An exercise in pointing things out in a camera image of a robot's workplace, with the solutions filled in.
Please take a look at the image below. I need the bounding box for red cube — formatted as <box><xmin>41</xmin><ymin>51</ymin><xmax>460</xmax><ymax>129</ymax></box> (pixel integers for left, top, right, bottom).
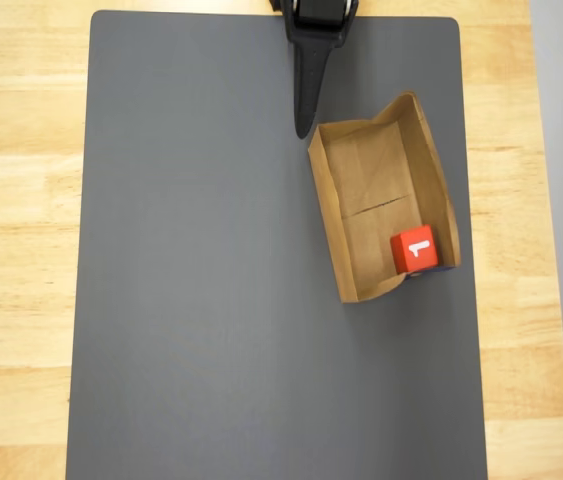
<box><xmin>389</xmin><ymin>224</ymin><xmax>441</xmax><ymax>276</ymax></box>

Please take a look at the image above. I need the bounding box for grey rubber mat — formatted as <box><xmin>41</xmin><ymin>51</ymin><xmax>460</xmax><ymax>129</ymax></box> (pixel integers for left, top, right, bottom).
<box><xmin>64</xmin><ymin>9</ymin><xmax>490</xmax><ymax>480</ymax></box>

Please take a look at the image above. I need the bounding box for brown paper bag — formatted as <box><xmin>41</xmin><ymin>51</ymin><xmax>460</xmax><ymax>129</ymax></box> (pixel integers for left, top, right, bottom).
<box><xmin>307</xmin><ymin>90</ymin><xmax>462</xmax><ymax>304</ymax></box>

